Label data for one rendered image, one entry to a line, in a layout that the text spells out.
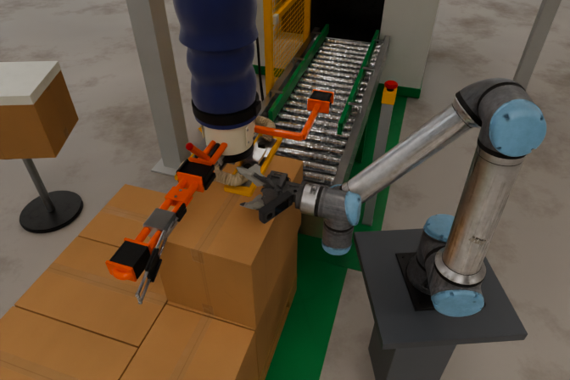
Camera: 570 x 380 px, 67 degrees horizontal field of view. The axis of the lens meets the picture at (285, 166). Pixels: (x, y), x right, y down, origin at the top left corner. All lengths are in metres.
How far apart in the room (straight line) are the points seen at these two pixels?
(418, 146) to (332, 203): 0.29
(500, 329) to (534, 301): 1.17
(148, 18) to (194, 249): 1.66
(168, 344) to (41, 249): 1.52
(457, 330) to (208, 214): 0.97
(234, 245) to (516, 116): 0.97
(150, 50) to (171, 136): 0.65
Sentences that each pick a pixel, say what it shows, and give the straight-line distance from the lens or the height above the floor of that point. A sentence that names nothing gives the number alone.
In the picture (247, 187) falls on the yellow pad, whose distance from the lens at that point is 1.46.
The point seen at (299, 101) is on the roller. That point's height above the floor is 0.52.
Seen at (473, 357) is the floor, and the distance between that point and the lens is 2.55.
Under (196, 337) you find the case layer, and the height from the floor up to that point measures 0.54.
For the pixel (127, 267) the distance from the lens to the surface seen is 1.12.
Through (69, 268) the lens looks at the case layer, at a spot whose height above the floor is 0.54.
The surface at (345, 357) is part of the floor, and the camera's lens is 2.38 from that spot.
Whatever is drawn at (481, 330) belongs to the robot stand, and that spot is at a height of 0.75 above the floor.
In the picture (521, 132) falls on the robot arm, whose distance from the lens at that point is 1.09.
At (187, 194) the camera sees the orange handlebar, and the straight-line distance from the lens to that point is 1.28.
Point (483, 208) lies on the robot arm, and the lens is 1.23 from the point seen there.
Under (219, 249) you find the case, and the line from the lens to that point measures 1.54.
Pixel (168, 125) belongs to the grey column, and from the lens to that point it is 3.17.
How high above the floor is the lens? 2.11
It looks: 39 degrees down
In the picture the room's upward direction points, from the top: straight up
